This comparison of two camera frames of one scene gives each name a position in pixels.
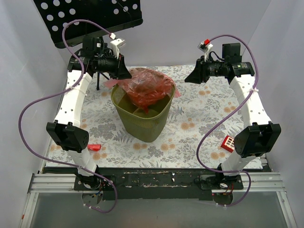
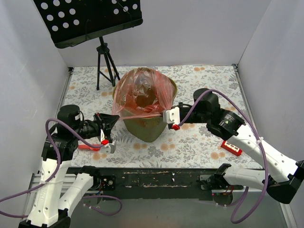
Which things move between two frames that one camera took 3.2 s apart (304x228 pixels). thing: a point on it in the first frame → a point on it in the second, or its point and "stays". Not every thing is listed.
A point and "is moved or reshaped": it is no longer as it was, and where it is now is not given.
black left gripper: [119, 68] → [101, 124]
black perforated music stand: [112, 14] stays
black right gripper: [202, 71] → [181, 114]
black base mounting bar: [157, 184] stays
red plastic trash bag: [146, 87] is moved or reshaped
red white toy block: [228, 144] stays
